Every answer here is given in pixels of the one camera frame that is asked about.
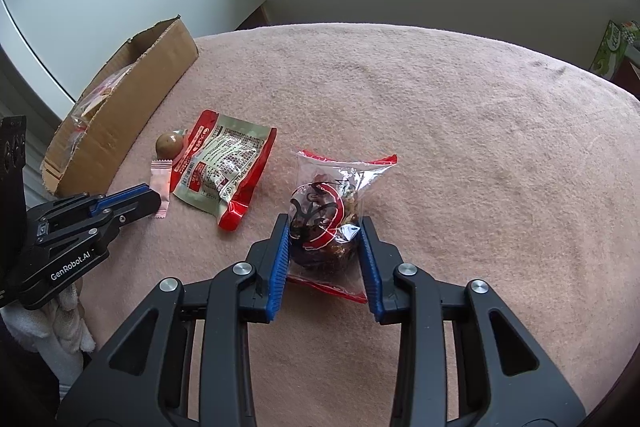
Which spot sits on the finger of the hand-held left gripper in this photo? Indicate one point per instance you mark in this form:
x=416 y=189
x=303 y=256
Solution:
x=122 y=198
x=137 y=209

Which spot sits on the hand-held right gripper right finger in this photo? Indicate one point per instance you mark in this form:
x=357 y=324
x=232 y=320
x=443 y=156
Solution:
x=370 y=267

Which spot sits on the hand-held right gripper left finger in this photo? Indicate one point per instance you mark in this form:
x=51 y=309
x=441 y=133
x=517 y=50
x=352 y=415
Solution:
x=280 y=267

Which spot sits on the pink candy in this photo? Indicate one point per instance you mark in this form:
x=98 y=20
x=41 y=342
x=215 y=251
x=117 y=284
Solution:
x=162 y=179

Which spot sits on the clear packet of dark snack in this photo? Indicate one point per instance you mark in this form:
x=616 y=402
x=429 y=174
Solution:
x=325 y=207

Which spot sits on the bagged sliced bread loaf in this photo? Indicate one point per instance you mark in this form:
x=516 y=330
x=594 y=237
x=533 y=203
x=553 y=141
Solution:
x=92 y=102

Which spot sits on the brown cardboard box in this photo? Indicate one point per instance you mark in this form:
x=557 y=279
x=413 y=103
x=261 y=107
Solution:
x=150 y=77

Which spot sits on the person's left forearm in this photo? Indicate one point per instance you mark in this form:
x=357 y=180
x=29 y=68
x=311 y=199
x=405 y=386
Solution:
x=20 y=387

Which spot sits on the person's left hand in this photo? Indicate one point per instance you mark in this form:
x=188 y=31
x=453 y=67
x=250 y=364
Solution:
x=65 y=332

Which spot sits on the white slatted panel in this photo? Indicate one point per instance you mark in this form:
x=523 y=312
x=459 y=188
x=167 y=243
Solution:
x=36 y=157

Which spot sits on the red and green snack pouch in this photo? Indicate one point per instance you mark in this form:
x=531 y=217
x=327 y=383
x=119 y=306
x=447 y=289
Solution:
x=220 y=162

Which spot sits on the pink table cloth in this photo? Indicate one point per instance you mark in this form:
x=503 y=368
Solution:
x=475 y=157

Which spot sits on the green printed carton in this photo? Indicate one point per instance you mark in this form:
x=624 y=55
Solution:
x=612 y=47

